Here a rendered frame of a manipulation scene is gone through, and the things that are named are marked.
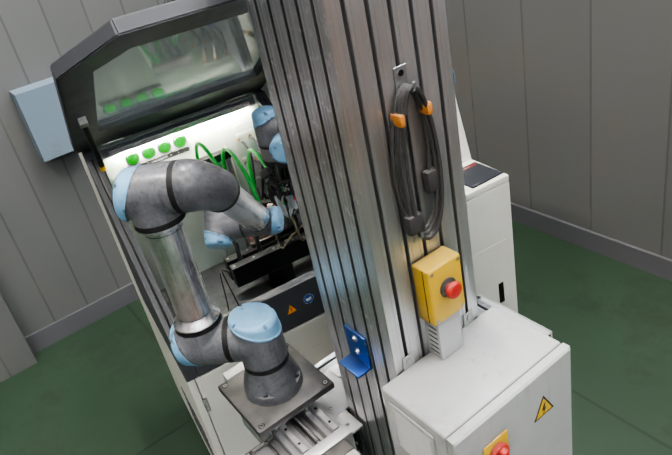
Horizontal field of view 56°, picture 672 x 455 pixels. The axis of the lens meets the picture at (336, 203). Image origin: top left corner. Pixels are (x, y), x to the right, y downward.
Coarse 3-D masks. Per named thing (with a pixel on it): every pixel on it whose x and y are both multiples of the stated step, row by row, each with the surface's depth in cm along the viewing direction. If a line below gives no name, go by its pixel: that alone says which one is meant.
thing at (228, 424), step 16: (320, 320) 225; (288, 336) 220; (304, 336) 224; (320, 336) 228; (304, 352) 226; (320, 352) 230; (224, 368) 211; (208, 384) 210; (208, 400) 213; (224, 400) 216; (224, 416) 218; (240, 416) 222; (224, 432) 221; (240, 432) 224; (224, 448) 223; (240, 448) 227
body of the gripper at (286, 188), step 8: (272, 168) 189; (280, 168) 185; (272, 176) 191; (280, 176) 185; (288, 176) 189; (272, 184) 189; (280, 184) 186; (288, 184) 189; (280, 192) 189; (288, 192) 190; (280, 200) 188
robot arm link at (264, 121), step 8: (256, 112) 180; (264, 112) 179; (272, 112) 179; (256, 120) 179; (264, 120) 179; (272, 120) 179; (256, 128) 181; (264, 128) 180; (272, 128) 179; (256, 136) 183; (264, 136) 181; (272, 136) 181; (264, 144) 182
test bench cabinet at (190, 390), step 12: (168, 348) 225; (180, 372) 217; (180, 384) 258; (192, 384) 207; (192, 396) 209; (192, 408) 246; (204, 408) 213; (204, 420) 215; (204, 432) 234; (216, 444) 221
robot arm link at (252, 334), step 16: (256, 304) 155; (224, 320) 153; (240, 320) 150; (256, 320) 150; (272, 320) 151; (224, 336) 151; (240, 336) 148; (256, 336) 148; (272, 336) 150; (224, 352) 151; (240, 352) 150; (256, 352) 150; (272, 352) 152; (256, 368) 153; (272, 368) 153
